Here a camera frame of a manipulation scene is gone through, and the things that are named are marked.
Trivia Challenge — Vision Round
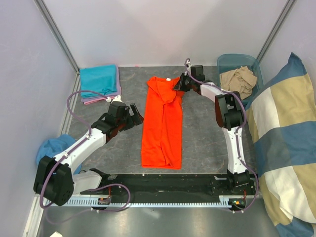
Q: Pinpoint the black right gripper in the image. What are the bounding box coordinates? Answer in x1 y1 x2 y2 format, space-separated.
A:
173 73 195 92

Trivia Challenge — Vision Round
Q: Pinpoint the orange t-shirt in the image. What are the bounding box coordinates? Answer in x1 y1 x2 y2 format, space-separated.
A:
141 77 184 169

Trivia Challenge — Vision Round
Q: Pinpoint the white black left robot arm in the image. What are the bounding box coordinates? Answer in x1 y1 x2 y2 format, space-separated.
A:
34 101 144 208

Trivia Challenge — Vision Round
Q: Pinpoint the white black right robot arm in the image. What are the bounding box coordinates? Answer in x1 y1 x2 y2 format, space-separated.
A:
174 58 250 195

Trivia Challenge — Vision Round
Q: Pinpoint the folded purple t-shirt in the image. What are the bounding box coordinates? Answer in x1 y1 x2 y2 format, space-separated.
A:
81 66 122 102

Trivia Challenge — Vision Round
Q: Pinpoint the teal plastic bin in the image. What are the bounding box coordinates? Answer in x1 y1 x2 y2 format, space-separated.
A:
217 54 263 106

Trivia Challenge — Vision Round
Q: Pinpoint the folded turquoise t-shirt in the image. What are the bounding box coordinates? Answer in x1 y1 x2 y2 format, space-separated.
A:
79 65 118 98

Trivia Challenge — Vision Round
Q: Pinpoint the folded pink t-shirt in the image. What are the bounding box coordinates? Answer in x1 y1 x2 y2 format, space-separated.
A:
81 96 113 105

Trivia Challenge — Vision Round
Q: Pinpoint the crumpled beige t-shirt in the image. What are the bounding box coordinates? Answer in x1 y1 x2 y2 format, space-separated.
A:
220 66 257 100

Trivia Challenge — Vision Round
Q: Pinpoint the crumpled blue cloth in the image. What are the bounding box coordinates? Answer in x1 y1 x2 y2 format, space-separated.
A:
36 134 76 167

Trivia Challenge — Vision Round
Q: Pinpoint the blue beige checkered pillow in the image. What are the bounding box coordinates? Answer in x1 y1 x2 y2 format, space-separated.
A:
246 53 316 237

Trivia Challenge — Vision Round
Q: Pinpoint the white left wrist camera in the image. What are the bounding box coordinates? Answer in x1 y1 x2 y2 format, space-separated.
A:
106 95 125 106

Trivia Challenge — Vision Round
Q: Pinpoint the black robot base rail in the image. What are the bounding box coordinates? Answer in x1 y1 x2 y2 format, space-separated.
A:
82 173 256 203

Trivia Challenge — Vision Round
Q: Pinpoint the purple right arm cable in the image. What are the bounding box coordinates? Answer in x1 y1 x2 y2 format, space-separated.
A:
184 58 260 181

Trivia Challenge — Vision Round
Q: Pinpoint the grey slotted cable duct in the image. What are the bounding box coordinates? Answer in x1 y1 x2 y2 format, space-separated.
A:
66 195 247 208

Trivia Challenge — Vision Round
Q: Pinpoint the right aluminium frame post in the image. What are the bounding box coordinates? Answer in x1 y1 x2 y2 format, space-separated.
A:
256 0 297 63

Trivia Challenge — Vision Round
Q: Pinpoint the aluminium frame post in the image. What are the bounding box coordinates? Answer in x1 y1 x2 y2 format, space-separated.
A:
34 0 79 75
256 0 297 63

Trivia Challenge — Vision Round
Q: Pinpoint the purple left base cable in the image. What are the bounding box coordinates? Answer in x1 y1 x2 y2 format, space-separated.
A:
45 182 133 224

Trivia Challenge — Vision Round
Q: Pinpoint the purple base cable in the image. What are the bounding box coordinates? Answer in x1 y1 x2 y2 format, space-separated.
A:
45 182 133 224
219 182 260 215

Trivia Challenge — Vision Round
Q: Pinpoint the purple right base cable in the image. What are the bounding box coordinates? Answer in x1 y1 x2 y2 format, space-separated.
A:
219 182 260 215

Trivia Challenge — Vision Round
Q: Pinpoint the left aluminium frame post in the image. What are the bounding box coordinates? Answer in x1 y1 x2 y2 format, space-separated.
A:
34 0 79 75

